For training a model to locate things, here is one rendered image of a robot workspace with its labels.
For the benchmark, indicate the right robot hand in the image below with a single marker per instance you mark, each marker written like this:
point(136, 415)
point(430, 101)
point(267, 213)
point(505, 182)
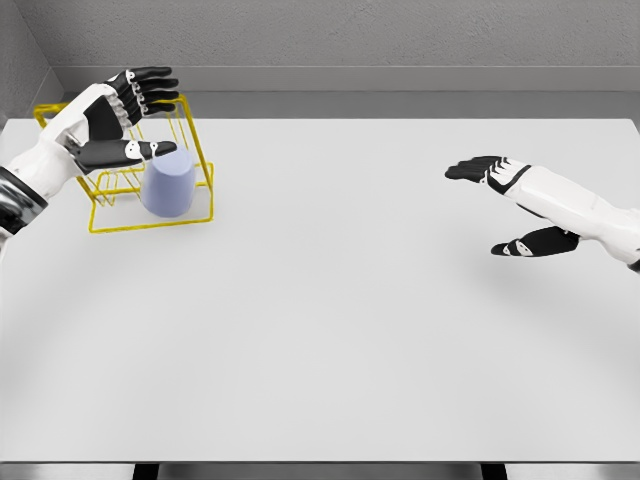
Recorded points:
point(530, 192)

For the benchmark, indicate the lavender blue cup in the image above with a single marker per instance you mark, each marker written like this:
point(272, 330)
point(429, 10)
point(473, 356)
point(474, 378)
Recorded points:
point(167, 184)

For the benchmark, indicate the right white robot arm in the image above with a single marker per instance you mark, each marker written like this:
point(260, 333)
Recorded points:
point(617, 227)

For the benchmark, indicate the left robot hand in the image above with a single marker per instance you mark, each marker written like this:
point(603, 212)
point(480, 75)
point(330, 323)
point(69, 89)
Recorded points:
point(102, 119)

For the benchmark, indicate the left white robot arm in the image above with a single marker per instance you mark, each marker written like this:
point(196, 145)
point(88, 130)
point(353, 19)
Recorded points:
point(27, 180)

